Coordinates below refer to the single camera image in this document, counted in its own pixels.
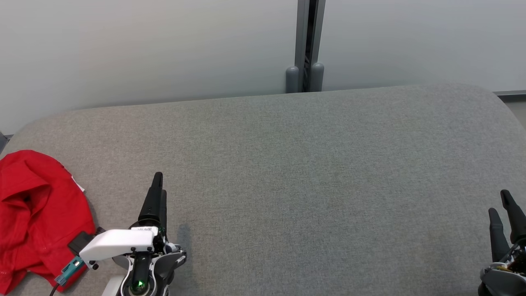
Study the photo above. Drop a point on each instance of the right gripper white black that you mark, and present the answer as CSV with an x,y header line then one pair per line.
x,y
513,259

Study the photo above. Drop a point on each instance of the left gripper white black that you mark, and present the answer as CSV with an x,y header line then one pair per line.
x,y
119,242

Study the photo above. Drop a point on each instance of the red Bulls 23 jersey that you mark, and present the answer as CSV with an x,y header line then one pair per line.
x,y
41,197

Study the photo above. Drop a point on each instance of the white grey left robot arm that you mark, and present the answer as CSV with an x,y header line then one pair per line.
x,y
164,263

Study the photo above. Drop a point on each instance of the grey fabric sofa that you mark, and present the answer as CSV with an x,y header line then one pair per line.
x,y
287,185

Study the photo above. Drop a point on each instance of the dark grey baseboard strip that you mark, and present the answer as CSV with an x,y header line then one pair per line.
x,y
511,93

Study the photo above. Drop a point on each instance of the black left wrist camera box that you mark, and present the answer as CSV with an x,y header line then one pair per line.
x,y
82,242

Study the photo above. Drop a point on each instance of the grey cylindrical post foot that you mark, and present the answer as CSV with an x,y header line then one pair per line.
x,y
292,80
317,78

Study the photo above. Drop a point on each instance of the grey metal partition post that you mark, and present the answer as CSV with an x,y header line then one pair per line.
x,y
302,41

